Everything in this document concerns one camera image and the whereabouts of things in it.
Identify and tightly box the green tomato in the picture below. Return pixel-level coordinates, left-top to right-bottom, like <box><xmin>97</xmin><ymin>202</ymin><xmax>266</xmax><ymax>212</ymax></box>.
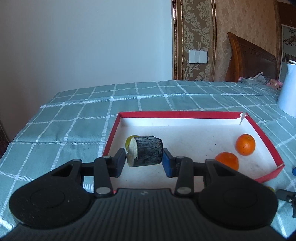
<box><xmin>125</xmin><ymin>135</ymin><xmax>139</xmax><ymax>151</ymax></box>

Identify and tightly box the dark sugarcane piece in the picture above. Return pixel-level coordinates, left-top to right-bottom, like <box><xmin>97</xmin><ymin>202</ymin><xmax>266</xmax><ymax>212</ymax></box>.
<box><xmin>126</xmin><ymin>136</ymin><xmax>163</xmax><ymax>167</ymax></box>

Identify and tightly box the orange mandarin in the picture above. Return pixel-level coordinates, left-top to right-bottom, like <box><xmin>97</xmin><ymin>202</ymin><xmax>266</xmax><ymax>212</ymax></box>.
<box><xmin>235</xmin><ymin>133</ymin><xmax>256</xmax><ymax>156</ymax></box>
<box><xmin>215</xmin><ymin>152</ymin><xmax>239</xmax><ymax>171</ymax></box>

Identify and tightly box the red cardboard tray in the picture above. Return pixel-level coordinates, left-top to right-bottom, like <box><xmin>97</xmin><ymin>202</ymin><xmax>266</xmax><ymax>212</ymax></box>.
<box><xmin>103</xmin><ymin>111</ymin><xmax>285</xmax><ymax>183</ymax></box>

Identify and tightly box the green checked bed sheet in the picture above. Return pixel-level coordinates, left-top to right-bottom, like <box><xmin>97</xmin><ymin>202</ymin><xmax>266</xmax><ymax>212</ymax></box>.
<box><xmin>1</xmin><ymin>81</ymin><xmax>295</xmax><ymax>236</ymax></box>

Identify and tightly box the white kettle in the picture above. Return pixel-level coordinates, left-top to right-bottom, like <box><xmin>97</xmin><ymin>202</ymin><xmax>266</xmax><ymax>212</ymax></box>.
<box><xmin>277</xmin><ymin>60</ymin><xmax>296</xmax><ymax>118</ymax></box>

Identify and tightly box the pink clothes pile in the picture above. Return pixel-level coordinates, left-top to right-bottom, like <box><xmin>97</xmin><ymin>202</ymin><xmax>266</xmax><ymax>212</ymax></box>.
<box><xmin>237</xmin><ymin>72</ymin><xmax>283</xmax><ymax>90</ymax></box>

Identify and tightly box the white wall switch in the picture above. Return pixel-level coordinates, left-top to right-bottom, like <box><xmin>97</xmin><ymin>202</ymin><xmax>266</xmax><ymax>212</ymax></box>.
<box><xmin>189</xmin><ymin>50</ymin><xmax>208</xmax><ymax>64</ymax></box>

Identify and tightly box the framed wall picture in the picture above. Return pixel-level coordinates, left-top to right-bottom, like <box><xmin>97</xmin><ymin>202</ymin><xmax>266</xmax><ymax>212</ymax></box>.
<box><xmin>282</xmin><ymin>25</ymin><xmax>296</xmax><ymax>63</ymax></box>

